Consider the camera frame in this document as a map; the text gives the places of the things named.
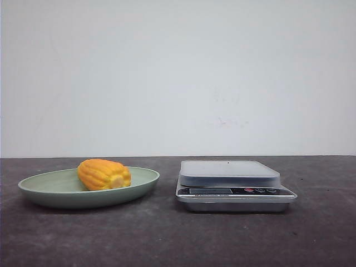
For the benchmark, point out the yellow toy corn cob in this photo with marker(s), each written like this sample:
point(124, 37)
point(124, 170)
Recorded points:
point(100, 174)

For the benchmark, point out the silver digital kitchen scale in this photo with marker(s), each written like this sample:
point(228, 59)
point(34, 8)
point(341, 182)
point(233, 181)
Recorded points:
point(231, 186)

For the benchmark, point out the pale green oval plate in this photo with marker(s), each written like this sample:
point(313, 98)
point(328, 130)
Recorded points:
point(62, 189)

